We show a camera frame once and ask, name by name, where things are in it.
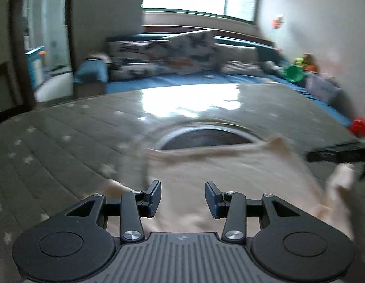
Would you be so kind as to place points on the round black table cooktop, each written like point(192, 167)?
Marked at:
point(206, 138)

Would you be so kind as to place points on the green plastic toy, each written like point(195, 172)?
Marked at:
point(294, 73)

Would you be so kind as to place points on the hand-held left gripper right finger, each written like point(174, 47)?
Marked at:
point(212, 199)

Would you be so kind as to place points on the beige sofa cushion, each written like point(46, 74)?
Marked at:
point(238, 54)

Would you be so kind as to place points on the blue white cabinet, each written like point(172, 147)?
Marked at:
point(34, 64)

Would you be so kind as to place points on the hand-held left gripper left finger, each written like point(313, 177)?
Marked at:
point(154, 197)

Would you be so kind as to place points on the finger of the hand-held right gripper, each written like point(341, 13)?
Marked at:
point(338, 154)

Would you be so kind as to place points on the dark wooden door frame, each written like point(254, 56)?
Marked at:
point(22, 50)

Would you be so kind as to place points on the blue sofa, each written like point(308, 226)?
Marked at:
point(185, 83)

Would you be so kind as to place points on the cream sweatshirt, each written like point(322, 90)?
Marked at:
point(185, 171)

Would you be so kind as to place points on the butterfly print pillow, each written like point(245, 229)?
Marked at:
point(132, 62)
point(194, 50)

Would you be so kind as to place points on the orange brown toy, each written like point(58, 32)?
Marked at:
point(309, 62)

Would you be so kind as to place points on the orange wall decoration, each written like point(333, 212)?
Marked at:
point(278, 22)

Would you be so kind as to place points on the beige crumpled cloth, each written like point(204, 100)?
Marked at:
point(97, 58)

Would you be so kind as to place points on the red plastic toy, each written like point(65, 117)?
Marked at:
point(360, 127)

